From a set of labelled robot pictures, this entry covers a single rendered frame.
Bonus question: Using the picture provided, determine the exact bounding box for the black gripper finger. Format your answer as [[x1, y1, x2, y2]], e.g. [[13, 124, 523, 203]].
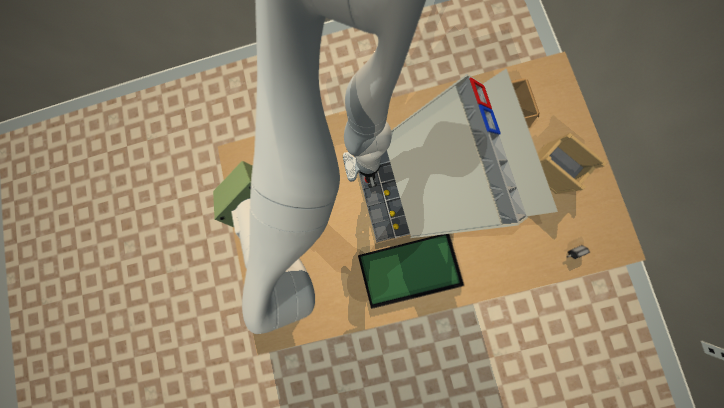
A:
[[365, 175, 377, 188]]

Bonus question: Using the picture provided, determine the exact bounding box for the red square frame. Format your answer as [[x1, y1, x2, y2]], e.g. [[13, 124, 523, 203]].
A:
[[469, 78, 492, 109]]

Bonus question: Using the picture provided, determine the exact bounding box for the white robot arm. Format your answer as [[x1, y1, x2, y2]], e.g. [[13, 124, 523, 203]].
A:
[[232, 0, 426, 334]]

